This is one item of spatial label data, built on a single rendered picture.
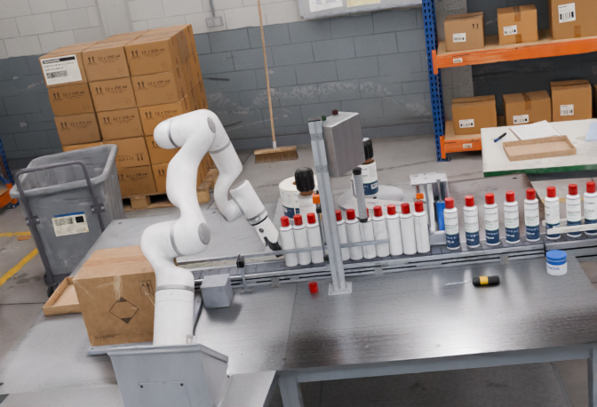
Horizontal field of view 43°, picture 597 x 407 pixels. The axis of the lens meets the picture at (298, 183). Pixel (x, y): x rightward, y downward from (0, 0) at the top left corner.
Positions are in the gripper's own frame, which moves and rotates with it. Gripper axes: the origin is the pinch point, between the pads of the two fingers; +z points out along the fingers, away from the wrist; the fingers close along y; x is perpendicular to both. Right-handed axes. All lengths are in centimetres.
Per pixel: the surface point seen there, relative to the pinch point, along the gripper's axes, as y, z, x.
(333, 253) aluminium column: -15.7, 4.1, -23.2
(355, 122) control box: -7, -35, -52
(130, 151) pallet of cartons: 315, -17, 169
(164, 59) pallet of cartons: 315, -68, 102
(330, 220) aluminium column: -15.7, -8.2, -28.2
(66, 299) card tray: -1, -21, 89
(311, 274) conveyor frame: -5.5, 12.3, -8.6
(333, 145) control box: -18, -34, -43
